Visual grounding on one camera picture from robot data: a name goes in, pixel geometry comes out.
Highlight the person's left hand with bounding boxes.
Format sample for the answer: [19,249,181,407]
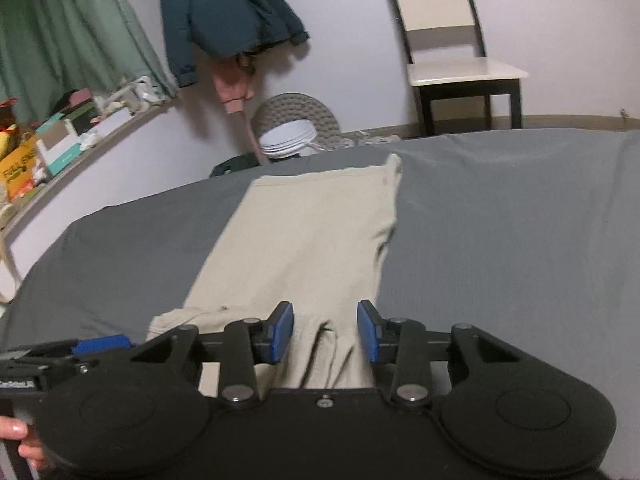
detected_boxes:
[0,416,49,470]

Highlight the grey bed sheet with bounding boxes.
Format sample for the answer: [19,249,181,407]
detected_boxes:
[1,129,639,479]

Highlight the yellow plush toy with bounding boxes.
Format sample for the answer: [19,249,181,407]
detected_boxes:
[0,124,20,159]

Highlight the dark green plastic stool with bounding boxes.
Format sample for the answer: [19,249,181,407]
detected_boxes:
[209,153,260,178]

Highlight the beige t-shirt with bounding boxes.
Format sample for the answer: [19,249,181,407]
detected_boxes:
[146,154,402,391]

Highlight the dark teal hanging jacket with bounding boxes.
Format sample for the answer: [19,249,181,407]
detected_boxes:
[160,0,309,88]

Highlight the curved windowsill shelf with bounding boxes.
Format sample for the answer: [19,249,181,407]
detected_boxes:
[1,99,177,237]

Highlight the pink hanging garment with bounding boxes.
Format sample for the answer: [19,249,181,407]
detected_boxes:
[210,54,256,115]

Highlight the round grey woven stool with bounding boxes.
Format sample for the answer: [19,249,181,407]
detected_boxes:
[250,92,343,150]

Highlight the beige tote bag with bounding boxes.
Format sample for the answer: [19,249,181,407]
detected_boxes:
[1,202,22,308]

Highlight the small shoes on floor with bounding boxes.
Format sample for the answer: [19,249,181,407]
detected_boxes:
[337,130,402,148]

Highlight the white plastic bucket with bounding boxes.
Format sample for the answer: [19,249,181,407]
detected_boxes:
[259,119,318,160]

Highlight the yellow cardboard box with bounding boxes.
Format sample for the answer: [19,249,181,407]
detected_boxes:
[0,136,39,202]

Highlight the white black wooden chair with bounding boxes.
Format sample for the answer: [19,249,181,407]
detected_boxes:
[388,0,528,136]

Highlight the teal white cardboard box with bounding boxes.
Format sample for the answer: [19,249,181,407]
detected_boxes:
[36,113,80,177]

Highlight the green curtain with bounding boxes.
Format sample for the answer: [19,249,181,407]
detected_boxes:
[1,0,177,124]

